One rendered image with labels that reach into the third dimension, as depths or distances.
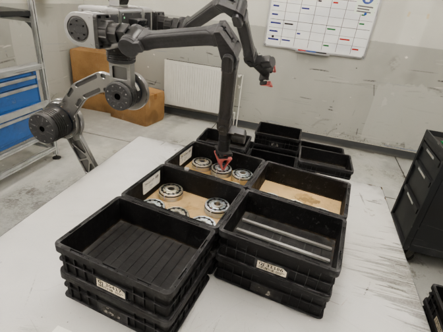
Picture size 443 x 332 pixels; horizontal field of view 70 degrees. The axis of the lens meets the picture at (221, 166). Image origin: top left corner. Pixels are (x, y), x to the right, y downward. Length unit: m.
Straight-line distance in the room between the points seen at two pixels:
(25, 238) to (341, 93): 3.72
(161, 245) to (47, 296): 0.39
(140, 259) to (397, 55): 3.77
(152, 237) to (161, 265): 0.14
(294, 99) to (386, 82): 1.08
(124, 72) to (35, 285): 0.97
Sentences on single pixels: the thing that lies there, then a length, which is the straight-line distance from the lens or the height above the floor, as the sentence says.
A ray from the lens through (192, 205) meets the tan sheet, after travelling 1.35.
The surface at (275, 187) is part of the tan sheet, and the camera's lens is 1.55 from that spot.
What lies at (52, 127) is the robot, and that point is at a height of 0.91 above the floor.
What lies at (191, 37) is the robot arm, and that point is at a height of 1.48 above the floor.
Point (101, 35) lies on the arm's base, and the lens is 1.35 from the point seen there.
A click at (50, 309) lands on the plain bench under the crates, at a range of 1.22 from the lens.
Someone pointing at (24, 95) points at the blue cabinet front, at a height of 0.70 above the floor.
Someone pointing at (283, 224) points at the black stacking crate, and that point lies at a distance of 1.33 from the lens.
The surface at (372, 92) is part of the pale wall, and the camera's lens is 4.36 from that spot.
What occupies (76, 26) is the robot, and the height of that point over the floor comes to 1.46.
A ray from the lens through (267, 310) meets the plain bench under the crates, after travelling 1.19.
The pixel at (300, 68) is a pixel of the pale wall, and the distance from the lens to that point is 4.25.
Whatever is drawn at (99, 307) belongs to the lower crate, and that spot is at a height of 0.73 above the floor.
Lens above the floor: 1.62
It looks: 28 degrees down
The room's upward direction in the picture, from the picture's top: 6 degrees clockwise
